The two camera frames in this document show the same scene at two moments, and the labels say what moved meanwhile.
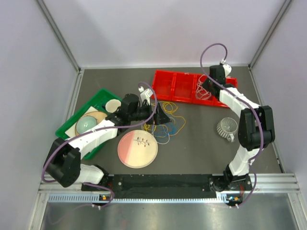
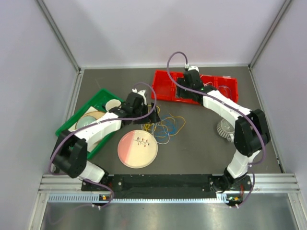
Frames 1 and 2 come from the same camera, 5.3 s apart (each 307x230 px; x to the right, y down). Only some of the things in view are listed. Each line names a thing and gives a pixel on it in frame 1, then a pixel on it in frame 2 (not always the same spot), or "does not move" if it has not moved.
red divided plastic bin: [181, 86] does not move
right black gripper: [205, 84] to [180, 92]
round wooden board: [100, 116] does not move
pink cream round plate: [137, 149] does not move
